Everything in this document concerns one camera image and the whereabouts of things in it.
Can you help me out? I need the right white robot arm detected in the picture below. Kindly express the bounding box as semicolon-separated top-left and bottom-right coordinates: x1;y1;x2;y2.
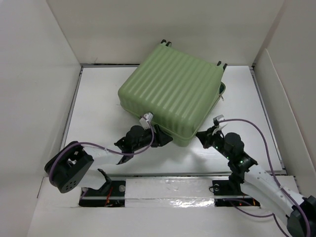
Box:
196;126;316;237

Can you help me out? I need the aluminium front rail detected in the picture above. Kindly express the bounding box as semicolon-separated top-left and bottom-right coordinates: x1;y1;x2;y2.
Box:
83;170;289;179

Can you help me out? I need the purple cable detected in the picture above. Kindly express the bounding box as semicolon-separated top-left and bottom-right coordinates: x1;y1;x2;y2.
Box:
217;119;312;237
48;120;155;205

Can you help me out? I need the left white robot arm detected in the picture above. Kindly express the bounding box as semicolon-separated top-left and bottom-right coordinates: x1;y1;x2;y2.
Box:
44;125;173;196

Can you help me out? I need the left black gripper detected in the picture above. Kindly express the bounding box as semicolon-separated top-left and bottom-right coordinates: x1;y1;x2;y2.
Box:
132;124;171;152

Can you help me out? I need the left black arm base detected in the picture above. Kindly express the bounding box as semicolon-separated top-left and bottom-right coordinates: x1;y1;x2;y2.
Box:
79;168;126;207

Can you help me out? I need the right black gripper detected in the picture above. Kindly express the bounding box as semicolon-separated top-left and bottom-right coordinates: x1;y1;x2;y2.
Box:
194;126;232;161

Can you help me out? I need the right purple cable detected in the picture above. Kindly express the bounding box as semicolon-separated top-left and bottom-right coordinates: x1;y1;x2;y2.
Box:
217;119;312;237

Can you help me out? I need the green hard-shell suitcase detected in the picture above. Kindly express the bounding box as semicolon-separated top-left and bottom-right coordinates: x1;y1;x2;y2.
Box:
118;39;227;147

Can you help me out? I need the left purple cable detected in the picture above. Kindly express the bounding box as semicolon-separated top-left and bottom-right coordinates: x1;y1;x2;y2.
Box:
48;120;155;205

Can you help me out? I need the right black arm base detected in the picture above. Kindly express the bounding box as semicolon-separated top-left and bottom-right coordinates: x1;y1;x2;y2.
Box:
208;177;260;207

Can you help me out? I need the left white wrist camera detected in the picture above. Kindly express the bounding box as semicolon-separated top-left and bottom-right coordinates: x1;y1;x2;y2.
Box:
139;112;154;128

